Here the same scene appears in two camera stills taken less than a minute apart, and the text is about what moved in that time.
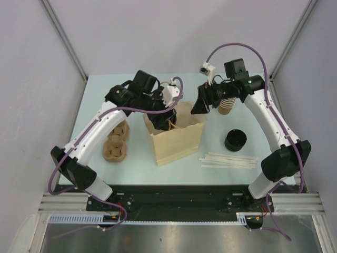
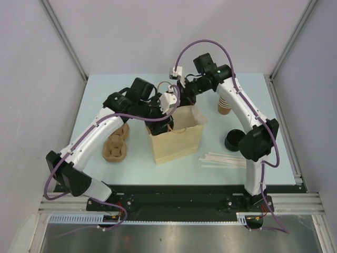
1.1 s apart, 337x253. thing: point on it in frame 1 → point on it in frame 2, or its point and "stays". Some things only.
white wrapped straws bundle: [219, 160] stays
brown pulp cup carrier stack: [115, 147] stays
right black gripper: [200, 107] → [186, 98]
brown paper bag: [181, 140] stays
